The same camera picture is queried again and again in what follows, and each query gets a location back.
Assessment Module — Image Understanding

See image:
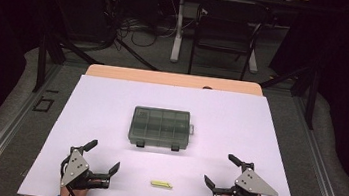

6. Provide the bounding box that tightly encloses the black metal frame post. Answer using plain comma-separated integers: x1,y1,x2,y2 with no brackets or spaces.
304,68,322,131
31,31,51,94

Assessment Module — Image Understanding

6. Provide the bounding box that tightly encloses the dark equipment with red light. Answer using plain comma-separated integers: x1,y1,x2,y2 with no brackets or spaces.
93,0,123,40

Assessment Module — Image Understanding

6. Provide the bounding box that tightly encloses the small yellow bar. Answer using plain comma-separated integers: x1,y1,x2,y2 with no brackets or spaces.
150,179,174,190

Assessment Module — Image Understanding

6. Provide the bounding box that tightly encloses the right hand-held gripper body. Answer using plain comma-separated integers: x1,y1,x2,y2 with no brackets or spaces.
212,158,283,196

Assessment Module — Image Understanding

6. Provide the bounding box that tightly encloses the black chair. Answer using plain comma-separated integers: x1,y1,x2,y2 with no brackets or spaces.
186,0,273,85

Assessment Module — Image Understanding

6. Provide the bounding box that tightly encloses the wooden desk with white legs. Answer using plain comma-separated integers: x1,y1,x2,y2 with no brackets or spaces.
150,0,311,80

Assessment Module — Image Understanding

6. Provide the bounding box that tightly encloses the aluminium floor rail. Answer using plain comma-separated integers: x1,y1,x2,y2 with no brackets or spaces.
280,94,349,196
0,55,64,196

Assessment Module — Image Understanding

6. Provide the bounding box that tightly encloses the bundle of floor cables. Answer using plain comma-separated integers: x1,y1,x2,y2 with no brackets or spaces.
114,12,180,53

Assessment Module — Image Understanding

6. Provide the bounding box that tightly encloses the person's left hand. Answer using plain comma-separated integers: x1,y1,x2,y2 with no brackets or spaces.
59,184,89,196

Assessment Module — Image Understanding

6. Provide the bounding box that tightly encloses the clear grey compartment storage box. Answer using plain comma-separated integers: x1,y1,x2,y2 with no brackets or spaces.
126,104,198,155

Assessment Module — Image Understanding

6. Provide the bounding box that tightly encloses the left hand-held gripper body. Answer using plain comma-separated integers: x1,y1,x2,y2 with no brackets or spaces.
58,144,116,195

